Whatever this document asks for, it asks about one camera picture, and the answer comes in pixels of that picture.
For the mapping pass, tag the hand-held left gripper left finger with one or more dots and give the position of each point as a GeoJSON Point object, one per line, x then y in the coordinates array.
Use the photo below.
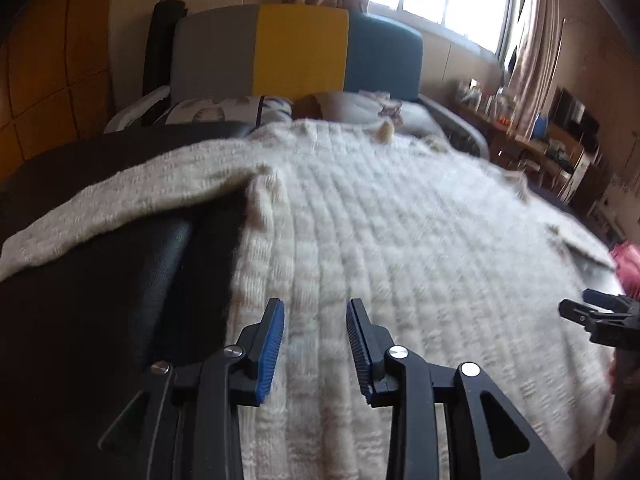
{"type": "Point", "coordinates": [270, 355]}

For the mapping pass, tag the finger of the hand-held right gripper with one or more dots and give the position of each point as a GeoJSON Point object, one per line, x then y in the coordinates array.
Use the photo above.
{"type": "Point", "coordinates": [580, 312]}
{"type": "Point", "coordinates": [602, 297]}

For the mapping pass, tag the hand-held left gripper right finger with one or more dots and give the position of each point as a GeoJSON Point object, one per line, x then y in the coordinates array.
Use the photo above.
{"type": "Point", "coordinates": [361, 355]}

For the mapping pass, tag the cream knit sweater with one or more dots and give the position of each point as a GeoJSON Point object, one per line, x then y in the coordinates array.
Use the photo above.
{"type": "Point", "coordinates": [380, 240]}

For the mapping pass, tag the pink cloth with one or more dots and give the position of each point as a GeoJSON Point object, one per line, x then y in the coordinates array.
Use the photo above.
{"type": "Point", "coordinates": [629, 267]}

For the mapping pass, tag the cluttered wooden desk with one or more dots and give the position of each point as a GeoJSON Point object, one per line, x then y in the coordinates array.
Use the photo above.
{"type": "Point", "coordinates": [525, 145]}

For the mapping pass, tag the blue container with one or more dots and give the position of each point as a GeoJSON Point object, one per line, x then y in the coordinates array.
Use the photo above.
{"type": "Point", "coordinates": [540, 126]}

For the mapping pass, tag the black monitor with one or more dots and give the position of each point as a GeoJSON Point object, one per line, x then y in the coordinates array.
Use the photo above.
{"type": "Point", "coordinates": [570, 110]}

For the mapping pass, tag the white blue patterned pillow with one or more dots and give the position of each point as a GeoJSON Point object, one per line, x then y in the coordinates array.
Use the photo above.
{"type": "Point", "coordinates": [220, 110]}

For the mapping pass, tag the grey printed pillow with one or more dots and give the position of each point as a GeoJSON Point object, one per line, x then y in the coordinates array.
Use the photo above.
{"type": "Point", "coordinates": [345, 105]}

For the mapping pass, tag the grey yellow blue sofa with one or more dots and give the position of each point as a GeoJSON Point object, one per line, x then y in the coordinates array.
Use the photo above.
{"type": "Point", "coordinates": [300, 50]}

